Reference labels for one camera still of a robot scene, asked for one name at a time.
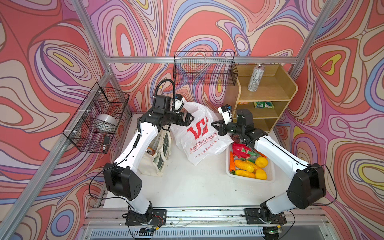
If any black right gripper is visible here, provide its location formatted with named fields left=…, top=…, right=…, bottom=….
left=211, top=118, right=244, bottom=137

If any white plastic grocery bag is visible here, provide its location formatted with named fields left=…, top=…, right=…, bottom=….
left=171, top=102, right=233, bottom=166

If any cream canvas tote bag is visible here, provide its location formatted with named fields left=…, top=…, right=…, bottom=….
left=138, top=130, right=172, bottom=178

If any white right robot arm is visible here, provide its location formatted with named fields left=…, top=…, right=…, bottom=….
left=211, top=120, right=327, bottom=221

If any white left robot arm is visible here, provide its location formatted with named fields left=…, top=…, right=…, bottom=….
left=103, top=111, right=195, bottom=215

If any pink dragon fruit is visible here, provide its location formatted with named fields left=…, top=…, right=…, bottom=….
left=232, top=143, right=259, bottom=160

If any green snack packet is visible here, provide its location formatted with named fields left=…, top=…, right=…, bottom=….
left=253, top=102, right=275, bottom=109

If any orange carrot left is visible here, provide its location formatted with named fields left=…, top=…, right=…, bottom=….
left=229, top=151, right=236, bottom=174

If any yellow squash upper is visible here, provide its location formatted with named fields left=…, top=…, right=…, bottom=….
left=234, top=160, right=254, bottom=173

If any yellow squash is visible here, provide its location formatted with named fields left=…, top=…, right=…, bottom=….
left=235, top=170, right=256, bottom=179
left=234, top=160, right=254, bottom=173

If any yellow squash lower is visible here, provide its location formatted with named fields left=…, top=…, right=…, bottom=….
left=235, top=170, right=256, bottom=179

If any yellow lemon upper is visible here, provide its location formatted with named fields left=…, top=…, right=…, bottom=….
left=255, top=156, right=269, bottom=168

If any yellow lemon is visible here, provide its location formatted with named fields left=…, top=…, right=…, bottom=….
left=255, top=156, right=269, bottom=168
left=255, top=169, right=268, bottom=180

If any wooden shelf unit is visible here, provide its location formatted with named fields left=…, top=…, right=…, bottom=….
left=224, top=64, right=298, bottom=133

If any yellow lemon lower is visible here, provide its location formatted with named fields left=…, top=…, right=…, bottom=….
left=255, top=169, right=268, bottom=180

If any white plastic produce basket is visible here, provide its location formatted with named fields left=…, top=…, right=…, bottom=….
left=226, top=143, right=276, bottom=183

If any silver tape roll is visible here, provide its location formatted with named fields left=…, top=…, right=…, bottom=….
left=95, top=114, right=118, bottom=133

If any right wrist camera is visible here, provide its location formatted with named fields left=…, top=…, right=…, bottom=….
left=218, top=105, right=233, bottom=124

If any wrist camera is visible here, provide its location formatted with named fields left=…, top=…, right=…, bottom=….
left=218, top=105, right=233, bottom=124
left=153, top=94, right=186, bottom=114

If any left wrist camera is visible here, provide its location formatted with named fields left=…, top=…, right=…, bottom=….
left=153, top=94, right=186, bottom=114

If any black wire basket back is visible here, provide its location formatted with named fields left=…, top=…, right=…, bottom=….
left=173, top=50, right=238, bottom=86

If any black wire basket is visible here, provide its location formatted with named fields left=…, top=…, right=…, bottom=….
left=173, top=50, right=238, bottom=86
left=63, top=83, right=130, bottom=154

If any black wire basket left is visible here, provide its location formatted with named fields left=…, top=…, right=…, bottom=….
left=63, top=83, right=130, bottom=154

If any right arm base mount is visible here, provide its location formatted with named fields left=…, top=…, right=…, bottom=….
left=241, top=208, right=287, bottom=225

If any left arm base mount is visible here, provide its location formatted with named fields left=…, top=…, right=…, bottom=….
left=122, top=209, right=167, bottom=226

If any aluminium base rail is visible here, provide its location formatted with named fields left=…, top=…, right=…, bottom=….
left=83, top=206, right=331, bottom=228

